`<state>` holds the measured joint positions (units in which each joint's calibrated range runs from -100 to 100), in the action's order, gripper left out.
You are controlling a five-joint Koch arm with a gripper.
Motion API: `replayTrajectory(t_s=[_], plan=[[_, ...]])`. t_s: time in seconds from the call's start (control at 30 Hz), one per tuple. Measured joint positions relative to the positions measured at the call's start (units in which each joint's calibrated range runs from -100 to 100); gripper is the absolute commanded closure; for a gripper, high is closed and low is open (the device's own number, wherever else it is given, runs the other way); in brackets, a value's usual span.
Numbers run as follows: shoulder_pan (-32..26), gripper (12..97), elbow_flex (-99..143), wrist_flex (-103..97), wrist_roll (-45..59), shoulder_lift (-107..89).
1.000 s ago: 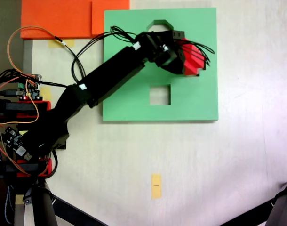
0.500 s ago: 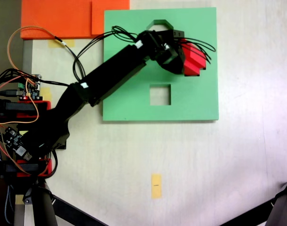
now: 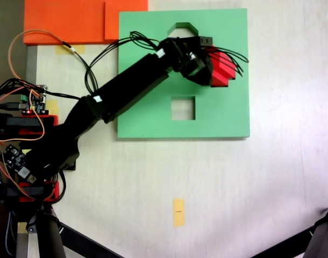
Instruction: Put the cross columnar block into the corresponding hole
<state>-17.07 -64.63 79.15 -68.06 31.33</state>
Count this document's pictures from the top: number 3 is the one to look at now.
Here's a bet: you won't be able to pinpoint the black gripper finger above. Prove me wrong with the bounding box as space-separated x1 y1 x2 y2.
197 35 214 49
184 71 213 87

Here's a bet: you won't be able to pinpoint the red cross columnar block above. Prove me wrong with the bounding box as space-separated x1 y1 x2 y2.
204 45 238 89

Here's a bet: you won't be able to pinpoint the green shape hole board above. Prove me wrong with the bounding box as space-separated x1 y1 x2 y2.
116 8 251 140

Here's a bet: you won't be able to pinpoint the orange flat block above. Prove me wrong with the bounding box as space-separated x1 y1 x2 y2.
23 0 149 45

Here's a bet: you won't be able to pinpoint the wide yellow tape piece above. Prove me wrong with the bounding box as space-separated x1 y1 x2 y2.
54 44 85 56

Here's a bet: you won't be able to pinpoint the long yellow tape marker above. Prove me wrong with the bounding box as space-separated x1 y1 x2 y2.
172 198 186 228

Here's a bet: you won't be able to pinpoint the small yellow tape piece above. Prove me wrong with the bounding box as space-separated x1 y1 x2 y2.
46 99 60 117

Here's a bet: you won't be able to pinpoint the green circuit board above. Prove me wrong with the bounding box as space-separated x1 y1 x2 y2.
19 84 49 114

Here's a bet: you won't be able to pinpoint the thin black tripod strut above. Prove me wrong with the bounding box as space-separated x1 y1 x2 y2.
249 225 316 258
58 222 125 258

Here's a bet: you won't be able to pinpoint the black circuit board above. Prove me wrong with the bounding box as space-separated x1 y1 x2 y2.
3 144 38 185

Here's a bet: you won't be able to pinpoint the thick black tripod leg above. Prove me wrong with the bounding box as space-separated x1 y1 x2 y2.
25 206 67 258

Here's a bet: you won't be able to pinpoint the thin black arm wires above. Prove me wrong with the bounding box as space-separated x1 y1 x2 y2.
84 30 250 102

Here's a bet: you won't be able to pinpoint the orange wire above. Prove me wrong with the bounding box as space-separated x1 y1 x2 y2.
7 29 75 95

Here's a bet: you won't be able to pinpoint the black usb cable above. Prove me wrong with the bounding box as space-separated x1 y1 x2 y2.
0 101 21 111

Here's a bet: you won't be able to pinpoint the blue braided cable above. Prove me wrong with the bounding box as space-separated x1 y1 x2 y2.
4 210 15 257

